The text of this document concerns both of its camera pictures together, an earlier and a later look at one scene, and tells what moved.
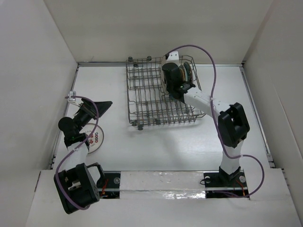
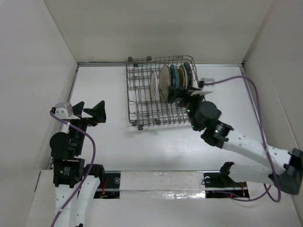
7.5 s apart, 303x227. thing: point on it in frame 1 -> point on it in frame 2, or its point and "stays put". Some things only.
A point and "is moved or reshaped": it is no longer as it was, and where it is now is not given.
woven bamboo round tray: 182,74 stays put
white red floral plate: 95,141 -> 154,86
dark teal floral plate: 191,74 stays put
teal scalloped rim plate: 187,71 is moved or reshaped
